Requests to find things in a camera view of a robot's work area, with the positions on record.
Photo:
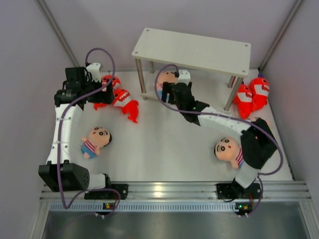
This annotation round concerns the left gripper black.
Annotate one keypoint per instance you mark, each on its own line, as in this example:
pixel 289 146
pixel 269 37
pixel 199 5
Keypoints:
pixel 106 97

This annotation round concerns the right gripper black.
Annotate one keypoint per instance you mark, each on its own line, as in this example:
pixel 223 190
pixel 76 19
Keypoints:
pixel 167 89

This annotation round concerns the red shark plush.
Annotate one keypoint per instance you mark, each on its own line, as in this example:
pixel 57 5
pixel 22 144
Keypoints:
pixel 260 90
pixel 116 83
pixel 243 101
pixel 124 101

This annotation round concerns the boy plush doll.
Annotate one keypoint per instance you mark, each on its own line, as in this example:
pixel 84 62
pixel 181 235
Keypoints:
pixel 97 138
pixel 229 150
pixel 167 76

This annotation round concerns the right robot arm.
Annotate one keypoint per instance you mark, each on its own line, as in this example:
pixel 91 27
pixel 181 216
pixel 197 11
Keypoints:
pixel 248 144

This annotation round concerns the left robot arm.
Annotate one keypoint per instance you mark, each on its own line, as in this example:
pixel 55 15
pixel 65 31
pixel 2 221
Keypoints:
pixel 62 170

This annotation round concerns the white two-tier shelf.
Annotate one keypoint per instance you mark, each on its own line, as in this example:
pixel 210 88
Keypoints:
pixel 193 52

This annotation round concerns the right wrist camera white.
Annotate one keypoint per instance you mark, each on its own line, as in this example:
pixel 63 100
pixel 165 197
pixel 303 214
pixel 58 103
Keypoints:
pixel 184 76

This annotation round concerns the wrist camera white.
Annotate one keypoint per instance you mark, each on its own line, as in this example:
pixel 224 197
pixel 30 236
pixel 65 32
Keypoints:
pixel 184 76
pixel 94 69

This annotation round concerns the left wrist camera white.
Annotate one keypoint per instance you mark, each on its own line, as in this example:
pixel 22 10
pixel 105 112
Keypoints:
pixel 94 69

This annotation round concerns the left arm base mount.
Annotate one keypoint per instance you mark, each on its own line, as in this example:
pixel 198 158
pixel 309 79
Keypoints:
pixel 108 195

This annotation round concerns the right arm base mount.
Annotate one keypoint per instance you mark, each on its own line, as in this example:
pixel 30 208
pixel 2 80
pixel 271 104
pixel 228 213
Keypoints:
pixel 229 193

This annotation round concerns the aluminium rail front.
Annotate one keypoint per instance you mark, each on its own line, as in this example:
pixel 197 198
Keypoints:
pixel 187 197

